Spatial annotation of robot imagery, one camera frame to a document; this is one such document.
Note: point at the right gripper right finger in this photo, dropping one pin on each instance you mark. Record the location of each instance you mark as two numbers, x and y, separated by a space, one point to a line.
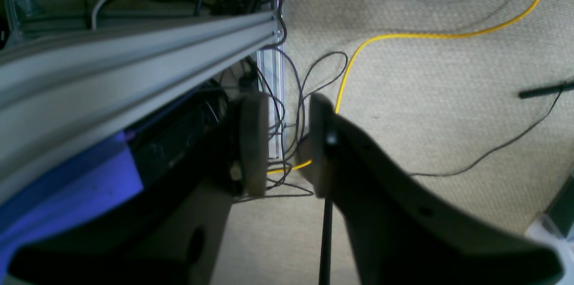
402 234

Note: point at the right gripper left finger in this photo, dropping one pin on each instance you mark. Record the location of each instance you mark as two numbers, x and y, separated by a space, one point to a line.
170 233

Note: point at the blue purple cloth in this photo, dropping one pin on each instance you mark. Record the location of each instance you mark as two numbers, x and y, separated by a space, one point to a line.
86 186

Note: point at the black tripod leg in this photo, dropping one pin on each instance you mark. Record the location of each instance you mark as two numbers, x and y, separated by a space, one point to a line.
547 90

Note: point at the aluminium frame rail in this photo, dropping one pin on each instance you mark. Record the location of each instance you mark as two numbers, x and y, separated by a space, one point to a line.
61 95

